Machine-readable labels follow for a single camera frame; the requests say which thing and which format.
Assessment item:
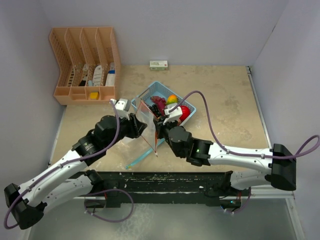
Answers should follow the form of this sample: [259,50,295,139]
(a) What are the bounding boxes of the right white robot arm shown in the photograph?
[154,118,297,196]

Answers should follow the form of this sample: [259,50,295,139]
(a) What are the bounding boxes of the blue plastic basket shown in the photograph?
[130,80,197,148]

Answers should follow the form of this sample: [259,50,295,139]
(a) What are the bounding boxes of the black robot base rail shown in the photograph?
[85,171,250,208]

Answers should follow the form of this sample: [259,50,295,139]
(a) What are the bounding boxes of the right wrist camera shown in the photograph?
[163,103,183,125]

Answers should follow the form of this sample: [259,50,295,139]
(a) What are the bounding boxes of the white blue tube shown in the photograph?
[104,62,116,87]

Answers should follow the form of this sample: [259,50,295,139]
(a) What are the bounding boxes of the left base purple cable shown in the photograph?
[83,187,135,223]

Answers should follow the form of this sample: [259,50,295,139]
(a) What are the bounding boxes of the orange desk organizer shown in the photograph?
[49,26,122,106]

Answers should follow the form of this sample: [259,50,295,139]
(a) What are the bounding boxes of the red apple toy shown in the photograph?
[179,105,191,123]

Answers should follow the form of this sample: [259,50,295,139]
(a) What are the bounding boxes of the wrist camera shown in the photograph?
[163,103,183,125]
[110,98,131,120]

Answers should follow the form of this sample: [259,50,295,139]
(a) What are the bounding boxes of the red grapes toy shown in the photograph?
[150,96,167,106]

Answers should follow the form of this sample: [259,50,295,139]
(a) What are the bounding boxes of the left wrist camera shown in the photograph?
[110,98,131,120]

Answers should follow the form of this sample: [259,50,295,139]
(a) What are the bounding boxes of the white patterned pouch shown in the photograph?
[88,65,103,87]

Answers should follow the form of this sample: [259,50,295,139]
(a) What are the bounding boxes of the clear zip top bag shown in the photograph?
[120,99,158,161]

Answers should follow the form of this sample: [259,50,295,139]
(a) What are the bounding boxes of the small green white box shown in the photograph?
[149,60,168,71]

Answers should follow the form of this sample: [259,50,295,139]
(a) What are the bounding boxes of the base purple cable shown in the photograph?
[83,187,135,223]
[219,187,252,216]

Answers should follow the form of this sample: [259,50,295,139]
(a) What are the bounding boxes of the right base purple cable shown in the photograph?
[219,187,252,216]

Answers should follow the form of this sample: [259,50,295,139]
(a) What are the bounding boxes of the yellow sponge block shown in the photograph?
[89,92,99,100]

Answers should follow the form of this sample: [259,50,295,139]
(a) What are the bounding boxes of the mango toy fruit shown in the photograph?
[166,94,179,105]

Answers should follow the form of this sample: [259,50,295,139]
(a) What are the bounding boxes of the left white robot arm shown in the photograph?
[3,113,148,230]

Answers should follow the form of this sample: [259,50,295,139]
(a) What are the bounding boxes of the black grapes toy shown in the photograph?
[149,104,162,118]

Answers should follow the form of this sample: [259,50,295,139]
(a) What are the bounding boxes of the black white card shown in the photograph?
[78,63,88,87]

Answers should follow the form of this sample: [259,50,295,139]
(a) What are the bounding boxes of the teal plastic strip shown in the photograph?
[125,148,153,170]

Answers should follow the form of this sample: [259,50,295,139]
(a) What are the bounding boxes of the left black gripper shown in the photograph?
[104,111,147,149]

